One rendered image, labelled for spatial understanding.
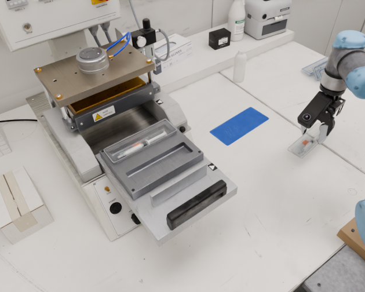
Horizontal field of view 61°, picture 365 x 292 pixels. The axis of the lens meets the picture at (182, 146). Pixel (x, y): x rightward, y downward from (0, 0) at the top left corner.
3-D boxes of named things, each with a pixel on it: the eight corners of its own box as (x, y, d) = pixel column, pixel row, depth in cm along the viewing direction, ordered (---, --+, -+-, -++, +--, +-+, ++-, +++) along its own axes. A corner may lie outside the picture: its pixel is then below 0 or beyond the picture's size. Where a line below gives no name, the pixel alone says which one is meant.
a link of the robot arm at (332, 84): (344, 83, 83) (317, 70, 88) (338, 97, 87) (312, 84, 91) (357, 72, 87) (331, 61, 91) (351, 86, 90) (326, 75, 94)
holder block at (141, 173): (101, 157, 78) (98, 150, 77) (165, 124, 86) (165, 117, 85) (134, 200, 69) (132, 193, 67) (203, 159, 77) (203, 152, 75)
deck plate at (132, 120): (26, 100, 104) (25, 98, 104) (117, 65, 118) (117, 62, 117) (81, 188, 78) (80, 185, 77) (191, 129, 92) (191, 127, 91)
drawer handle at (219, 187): (166, 223, 65) (165, 213, 62) (221, 188, 71) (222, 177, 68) (172, 230, 64) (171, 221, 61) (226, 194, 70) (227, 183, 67)
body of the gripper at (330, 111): (340, 115, 99) (354, 83, 90) (326, 127, 95) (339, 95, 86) (318, 104, 103) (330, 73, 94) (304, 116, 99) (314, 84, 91)
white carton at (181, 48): (139, 65, 141) (137, 50, 136) (175, 47, 152) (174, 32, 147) (156, 75, 135) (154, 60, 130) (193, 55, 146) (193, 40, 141)
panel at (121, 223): (117, 238, 86) (90, 183, 79) (201, 185, 98) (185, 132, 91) (119, 241, 85) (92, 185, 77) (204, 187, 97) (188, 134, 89)
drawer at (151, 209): (97, 164, 82) (90, 143, 76) (166, 129, 91) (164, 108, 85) (159, 249, 65) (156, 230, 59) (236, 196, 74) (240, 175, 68)
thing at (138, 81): (56, 93, 90) (45, 64, 83) (123, 67, 99) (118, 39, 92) (80, 124, 80) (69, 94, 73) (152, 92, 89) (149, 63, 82)
